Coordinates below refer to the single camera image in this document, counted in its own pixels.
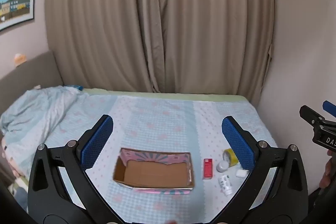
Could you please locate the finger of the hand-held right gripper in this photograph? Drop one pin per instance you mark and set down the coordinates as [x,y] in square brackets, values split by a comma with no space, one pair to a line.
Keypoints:
[311,113]
[330,107]

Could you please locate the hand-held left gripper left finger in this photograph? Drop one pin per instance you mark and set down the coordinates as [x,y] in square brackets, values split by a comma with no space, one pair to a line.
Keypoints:
[97,145]

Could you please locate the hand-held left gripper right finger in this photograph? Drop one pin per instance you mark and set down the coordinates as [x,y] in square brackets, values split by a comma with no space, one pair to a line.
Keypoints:
[237,145]

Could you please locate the white round jar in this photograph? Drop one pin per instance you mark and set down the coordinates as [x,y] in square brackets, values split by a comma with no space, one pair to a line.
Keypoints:
[222,165]

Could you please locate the small red carton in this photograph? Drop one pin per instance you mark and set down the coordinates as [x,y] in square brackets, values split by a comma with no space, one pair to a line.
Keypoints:
[208,168]

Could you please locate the white bottle with green label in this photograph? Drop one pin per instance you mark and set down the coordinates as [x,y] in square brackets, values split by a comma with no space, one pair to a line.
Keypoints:
[225,183]

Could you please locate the cardboard box with pink flaps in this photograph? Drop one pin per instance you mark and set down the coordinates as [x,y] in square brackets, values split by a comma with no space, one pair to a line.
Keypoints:
[147,174]

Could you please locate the person's right hand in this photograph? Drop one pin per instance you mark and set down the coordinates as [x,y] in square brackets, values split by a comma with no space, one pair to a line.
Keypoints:
[329,171]

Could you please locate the yellow tape roll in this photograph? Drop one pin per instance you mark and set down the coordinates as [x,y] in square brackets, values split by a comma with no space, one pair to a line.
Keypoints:
[231,157]

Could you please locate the white earbuds case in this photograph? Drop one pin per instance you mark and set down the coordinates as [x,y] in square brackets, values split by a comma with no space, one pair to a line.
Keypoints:
[241,173]

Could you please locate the small blue object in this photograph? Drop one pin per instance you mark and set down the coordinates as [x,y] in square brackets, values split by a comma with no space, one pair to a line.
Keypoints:
[76,86]

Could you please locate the blue pink printed bed sheet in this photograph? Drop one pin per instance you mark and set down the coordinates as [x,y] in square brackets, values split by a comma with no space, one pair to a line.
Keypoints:
[157,121]

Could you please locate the light blue quilt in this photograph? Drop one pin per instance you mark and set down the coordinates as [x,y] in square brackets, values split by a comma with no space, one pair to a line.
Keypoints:
[34,113]

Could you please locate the light green mattress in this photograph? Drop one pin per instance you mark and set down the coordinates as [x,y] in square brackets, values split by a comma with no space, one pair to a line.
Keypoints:
[162,95]

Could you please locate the grey headboard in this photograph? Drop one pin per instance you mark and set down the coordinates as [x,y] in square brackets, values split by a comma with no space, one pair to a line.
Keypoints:
[26,71]

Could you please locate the orange toy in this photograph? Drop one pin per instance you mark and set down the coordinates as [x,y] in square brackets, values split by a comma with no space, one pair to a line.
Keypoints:
[19,58]

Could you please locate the beige curtain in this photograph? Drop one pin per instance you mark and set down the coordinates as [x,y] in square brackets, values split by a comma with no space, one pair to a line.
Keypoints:
[157,16]

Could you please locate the framed wall picture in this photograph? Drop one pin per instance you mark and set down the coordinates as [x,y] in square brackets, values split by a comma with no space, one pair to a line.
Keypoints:
[15,1]

